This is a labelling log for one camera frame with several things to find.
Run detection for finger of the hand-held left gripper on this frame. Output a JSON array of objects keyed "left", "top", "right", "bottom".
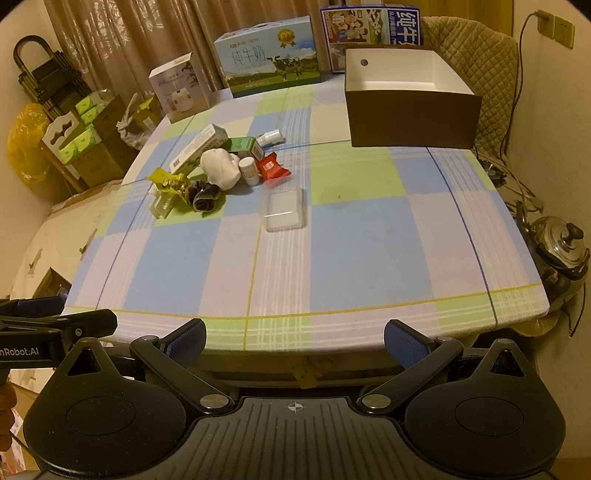
[
  {"left": 0, "top": 309, "right": 118, "bottom": 345},
  {"left": 0, "top": 297, "right": 66, "bottom": 320}
]

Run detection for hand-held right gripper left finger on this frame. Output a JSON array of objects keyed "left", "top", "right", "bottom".
[{"left": 54, "top": 318, "right": 235, "bottom": 414}]

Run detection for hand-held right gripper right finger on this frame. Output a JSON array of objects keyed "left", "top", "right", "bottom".
[{"left": 358, "top": 319, "right": 542, "bottom": 414}]

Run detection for white hair clip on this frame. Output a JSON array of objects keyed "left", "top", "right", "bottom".
[{"left": 151, "top": 185, "right": 186, "bottom": 219}]

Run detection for dark scrunchie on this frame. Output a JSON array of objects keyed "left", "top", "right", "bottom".
[{"left": 184, "top": 180, "right": 221, "bottom": 214}]

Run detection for clear plastic case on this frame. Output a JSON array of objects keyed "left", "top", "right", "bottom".
[{"left": 260, "top": 186, "right": 308, "bottom": 232}]

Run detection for white pill bottle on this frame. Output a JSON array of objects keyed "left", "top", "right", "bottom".
[{"left": 239, "top": 157, "right": 260, "bottom": 187}]

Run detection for long white green box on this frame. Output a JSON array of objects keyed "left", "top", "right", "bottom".
[{"left": 167, "top": 123, "right": 230, "bottom": 175}]

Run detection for red snack packet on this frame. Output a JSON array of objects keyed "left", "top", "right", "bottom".
[{"left": 255, "top": 152, "right": 293, "bottom": 185}]

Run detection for green medicine box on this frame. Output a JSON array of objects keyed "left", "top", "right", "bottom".
[{"left": 228, "top": 137, "right": 265, "bottom": 160}]

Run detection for white blue tube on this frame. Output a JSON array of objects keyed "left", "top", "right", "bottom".
[{"left": 255, "top": 128, "right": 286, "bottom": 147}]

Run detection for brown cardboard box white inside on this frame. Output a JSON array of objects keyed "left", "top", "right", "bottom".
[{"left": 344, "top": 48, "right": 483, "bottom": 150}]

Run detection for person's left hand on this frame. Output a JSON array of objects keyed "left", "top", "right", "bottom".
[{"left": 0, "top": 384, "right": 18, "bottom": 450}]

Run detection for brown cardboard carton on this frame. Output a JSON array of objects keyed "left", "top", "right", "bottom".
[{"left": 69, "top": 98, "right": 141, "bottom": 189}]

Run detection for yellow plastic bag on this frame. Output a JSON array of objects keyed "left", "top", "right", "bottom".
[{"left": 8, "top": 103, "right": 51, "bottom": 186}]

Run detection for white cutout cardboard holder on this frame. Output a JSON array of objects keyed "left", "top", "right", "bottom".
[{"left": 40, "top": 110, "right": 88, "bottom": 166}]

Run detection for stainless steel pot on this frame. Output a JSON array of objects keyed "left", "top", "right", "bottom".
[{"left": 516, "top": 203, "right": 591, "bottom": 305}]

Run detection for stack of green tissue packs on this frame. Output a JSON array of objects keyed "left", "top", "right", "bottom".
[{"left": 59, "top": 92, "right": 117, "bottom": 163}]

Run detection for small black fan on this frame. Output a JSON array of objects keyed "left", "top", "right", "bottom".
[{"left": 477, "top": 158, "right": 503, "bottom": 184}]

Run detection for clear plastic bag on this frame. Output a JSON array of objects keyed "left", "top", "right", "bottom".
[{"left": 116, "top": 91, "right": 161, "bottom": 151}]

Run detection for black folding trolley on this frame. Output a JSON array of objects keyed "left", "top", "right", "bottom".
[{"left": 13, "top": 36, "right": 90, "bottom": 134}]

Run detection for white appliance box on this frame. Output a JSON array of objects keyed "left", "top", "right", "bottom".
[{"left": 148, "top": 52, "right": 214, "bottom": 123}]

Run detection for beige quilted chair cover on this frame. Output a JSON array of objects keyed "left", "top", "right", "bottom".
[{"left": 421, "top": 16, "right": 522, "bottom": 160}]

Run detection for brown patterned curtain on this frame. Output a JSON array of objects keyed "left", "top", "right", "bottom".
[{"left": 42, "top": 0, "right": 389, "bottom": 108}]

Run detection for light blue cow milk carton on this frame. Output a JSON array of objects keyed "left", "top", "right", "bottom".
[{"left": 213, "top": 16, "right": 323, "bottom": 99}]

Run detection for blue cartoon milk carton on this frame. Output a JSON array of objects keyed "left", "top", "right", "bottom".
[{"left": 320, "top": 4, "right": 424, "bottom": 75}]

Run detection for golden curtain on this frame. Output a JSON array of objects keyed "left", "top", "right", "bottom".
[{"left": 387, "top": 0, "right": 514, "bottom": 29}]

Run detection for dark power cable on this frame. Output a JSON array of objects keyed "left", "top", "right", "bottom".
[{"left": 501, "top": 11, "right": 548, "bottom": 160}]

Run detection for wall socket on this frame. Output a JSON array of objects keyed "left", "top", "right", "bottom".
[{"left": 536, "top": 11, "right": 576, "bottom": 49}]

